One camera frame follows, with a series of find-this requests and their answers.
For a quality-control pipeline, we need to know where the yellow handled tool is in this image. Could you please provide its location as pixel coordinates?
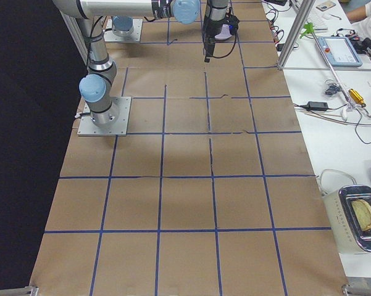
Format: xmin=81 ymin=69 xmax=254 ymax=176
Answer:
xmin=348 ymin=89 xmax=366 ymax=107

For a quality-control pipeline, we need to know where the black power adapter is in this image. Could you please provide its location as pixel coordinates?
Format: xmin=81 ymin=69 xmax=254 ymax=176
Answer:
xmin=306 ymin=101 xmax=329 ymax=112

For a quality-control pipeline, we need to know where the long aluminium rod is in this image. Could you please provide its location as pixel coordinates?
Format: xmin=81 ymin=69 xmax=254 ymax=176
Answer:
xmin=311 ymin=32 xmax=357 ymax=109

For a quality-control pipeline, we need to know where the lavender round plate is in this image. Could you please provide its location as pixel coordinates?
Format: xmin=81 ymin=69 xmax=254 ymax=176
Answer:
xmin=215 ymin=24 xmax=234 ymax=41

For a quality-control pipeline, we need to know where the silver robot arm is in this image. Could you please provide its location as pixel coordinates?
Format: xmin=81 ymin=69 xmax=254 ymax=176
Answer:
xmin=111 ymin=12 xmax=240 ymax=40
xmin=54 ymin=1 xmax=200 ymax=126

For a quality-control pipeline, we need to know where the brown paper table cover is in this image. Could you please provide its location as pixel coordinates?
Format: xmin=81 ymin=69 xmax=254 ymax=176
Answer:
xmin=30 ymin=1 xmax=346 ymax=295

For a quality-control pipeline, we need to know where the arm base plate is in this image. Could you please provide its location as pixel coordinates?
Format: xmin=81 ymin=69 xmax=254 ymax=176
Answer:
xmin=104 ymin=18 xmax=143 ymax=43
xmin=77 ymin=97 xmax=131 ymax=136

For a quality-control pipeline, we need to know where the blue teach pendant tablet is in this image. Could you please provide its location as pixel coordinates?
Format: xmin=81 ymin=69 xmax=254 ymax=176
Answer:
xmin=317 ymin=36 xmax=362 ymax=67

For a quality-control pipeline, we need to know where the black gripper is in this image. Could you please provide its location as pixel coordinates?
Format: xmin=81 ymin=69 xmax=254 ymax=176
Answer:
xmin=202 ymin=21 xmax=218 ymax=63
xmin=225 ymin=14 xmax=240 ymax=35

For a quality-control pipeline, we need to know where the green plastic clamp tool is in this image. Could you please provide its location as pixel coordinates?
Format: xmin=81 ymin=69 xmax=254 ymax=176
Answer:
xmin=299 ymin=22 xmax=314 ymax=39

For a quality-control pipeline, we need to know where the silver toaster with bread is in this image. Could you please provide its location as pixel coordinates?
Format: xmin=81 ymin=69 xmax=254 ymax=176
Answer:
xmin=322 ymin=184 xmax=371 ymax=255

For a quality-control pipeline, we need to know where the aluminium frame post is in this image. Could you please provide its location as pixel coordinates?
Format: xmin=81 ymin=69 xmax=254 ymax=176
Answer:
xmin=277 ymin=0 xmax=315 ymax=70

